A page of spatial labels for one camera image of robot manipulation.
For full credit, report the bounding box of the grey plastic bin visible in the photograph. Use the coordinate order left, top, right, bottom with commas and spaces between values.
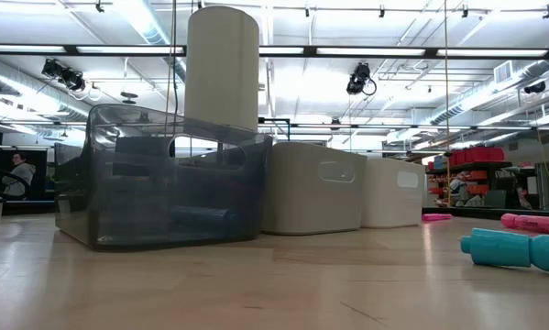
260, 140, 368, 237

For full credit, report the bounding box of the black bent pipe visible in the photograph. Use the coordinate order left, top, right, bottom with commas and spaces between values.
258, 115, 292, 142

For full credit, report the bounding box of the white cylinder lamp wooden base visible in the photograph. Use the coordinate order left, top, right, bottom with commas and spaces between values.
183, 5, 261, 133

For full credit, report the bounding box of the smoky dark transparent bin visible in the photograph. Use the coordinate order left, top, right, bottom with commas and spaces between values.
53, 103, 274, 252

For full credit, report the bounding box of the black overhead beam with lights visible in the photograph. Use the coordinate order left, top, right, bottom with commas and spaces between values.
0, 42, 549, 60

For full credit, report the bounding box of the white plastic bin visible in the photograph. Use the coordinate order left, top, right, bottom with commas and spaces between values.
359, 157, 426, 229

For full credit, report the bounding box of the shelf rack with red bins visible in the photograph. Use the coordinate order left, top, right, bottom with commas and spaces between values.
424, 146, 513, 208

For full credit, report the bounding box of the black partition panel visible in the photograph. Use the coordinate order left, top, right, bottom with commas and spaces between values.
0, 147, 49, 203

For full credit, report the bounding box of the person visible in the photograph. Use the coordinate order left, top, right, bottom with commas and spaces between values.
1, 150, 38, 198

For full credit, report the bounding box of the black ceiling dome device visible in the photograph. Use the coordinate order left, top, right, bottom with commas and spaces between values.
523, 80, 548, 95

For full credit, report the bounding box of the black hanging camera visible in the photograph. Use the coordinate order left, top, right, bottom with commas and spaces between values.
346, 61, 379, 97

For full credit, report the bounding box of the thin hanging yellow cord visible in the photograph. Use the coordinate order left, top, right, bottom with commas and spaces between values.
442, 0, 452, 207

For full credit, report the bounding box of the silver ceiling duct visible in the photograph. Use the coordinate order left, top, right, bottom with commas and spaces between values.
432, 59, 549, 126

